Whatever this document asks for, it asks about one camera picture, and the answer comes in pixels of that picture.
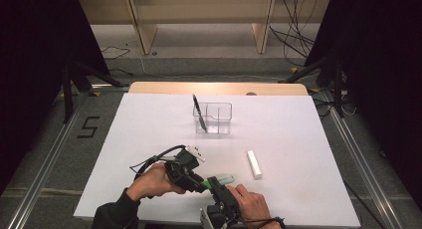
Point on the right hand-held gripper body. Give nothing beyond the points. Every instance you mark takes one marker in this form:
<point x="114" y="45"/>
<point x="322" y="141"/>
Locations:
<point x="224" y="205"/>

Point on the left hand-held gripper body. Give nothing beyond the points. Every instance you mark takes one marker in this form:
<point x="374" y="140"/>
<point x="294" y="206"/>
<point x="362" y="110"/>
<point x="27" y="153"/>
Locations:
<point x="180" y="169"/>

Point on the green highlighter marker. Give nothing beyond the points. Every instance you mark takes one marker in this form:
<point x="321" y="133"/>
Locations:
<point x="225" y="179"/>

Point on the white stick tube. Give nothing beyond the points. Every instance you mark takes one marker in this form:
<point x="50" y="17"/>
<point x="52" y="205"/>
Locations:
<point x="254" y="165"/>

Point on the black pen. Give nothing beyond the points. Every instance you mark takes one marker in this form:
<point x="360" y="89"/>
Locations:
<point x="199" y="113"/>

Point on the clear plastic organizer box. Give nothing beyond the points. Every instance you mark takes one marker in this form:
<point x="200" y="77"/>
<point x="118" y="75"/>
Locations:
<point x="219" y="119"/>

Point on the person's right hand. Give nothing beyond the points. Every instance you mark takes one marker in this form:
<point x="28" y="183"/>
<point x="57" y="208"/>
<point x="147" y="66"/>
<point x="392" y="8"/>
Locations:
<point x="253" y="205"/>

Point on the person's left hand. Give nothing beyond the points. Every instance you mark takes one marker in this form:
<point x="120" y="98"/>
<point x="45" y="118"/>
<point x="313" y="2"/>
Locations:
<point x="152" y="182"/>

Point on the white table cover sheet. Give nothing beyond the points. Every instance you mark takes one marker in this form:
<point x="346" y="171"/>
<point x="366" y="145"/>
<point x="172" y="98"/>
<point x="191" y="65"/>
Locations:
<point x="282" y="129"/>

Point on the black tripod stand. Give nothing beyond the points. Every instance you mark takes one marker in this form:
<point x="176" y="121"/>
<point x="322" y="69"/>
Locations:
<point x="338" y="89"/>
<point x="68" y="96"/>

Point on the black curtain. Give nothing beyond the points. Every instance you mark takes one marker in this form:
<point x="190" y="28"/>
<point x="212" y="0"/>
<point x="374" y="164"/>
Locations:
<point x="33" y="56"/>
<point x="381" y="73"/>

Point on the aluminium floor rail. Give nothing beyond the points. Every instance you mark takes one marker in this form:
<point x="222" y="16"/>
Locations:
<point x="43" y="171"/>
<point x="361" y="159"/>

